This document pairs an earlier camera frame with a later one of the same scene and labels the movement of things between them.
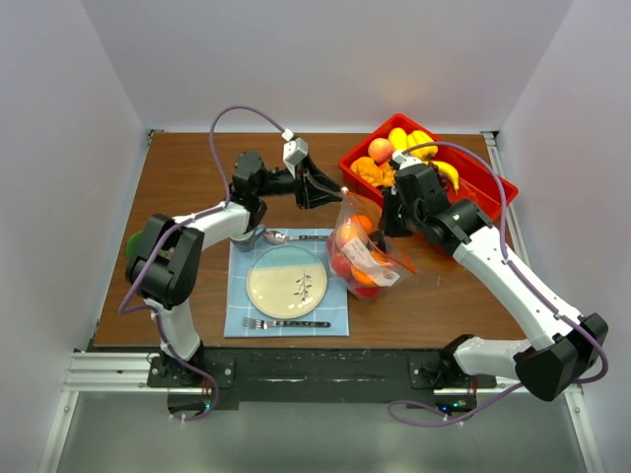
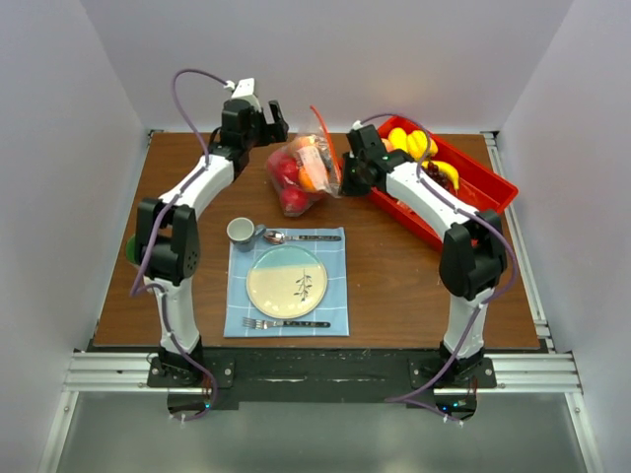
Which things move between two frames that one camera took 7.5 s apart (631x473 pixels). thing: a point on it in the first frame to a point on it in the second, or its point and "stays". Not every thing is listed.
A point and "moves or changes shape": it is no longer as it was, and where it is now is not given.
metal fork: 267,324 stays
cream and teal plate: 287,282 stays
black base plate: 218,378 stays
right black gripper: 388,228 to 347,187
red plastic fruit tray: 475,182 stays
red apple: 368,291 moves or changes shape
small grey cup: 248,243 stays
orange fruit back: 365,222 moves or changes shape
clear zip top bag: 363,261 to 306,168
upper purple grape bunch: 444,179 stays
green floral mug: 136,245 stays
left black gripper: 305,174 to 274,132
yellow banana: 449,171 stays
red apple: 341,265 to 293,199
